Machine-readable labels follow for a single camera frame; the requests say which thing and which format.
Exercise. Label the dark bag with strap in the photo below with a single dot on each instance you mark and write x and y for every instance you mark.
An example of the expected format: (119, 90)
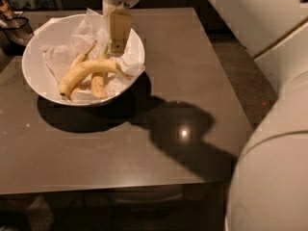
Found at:
(17, 29)

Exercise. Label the yellow banana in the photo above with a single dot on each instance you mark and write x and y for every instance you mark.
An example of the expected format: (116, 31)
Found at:
(83, 56)
(81, 71)
(97, 85)

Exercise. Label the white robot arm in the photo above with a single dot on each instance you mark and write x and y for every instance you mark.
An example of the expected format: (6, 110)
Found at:
(269, 189)

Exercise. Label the white bowl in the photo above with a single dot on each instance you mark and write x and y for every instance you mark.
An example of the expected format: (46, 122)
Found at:
(38, 74)

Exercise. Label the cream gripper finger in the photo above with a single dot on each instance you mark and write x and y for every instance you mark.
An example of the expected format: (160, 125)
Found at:
(119, 36)
(106, 12)

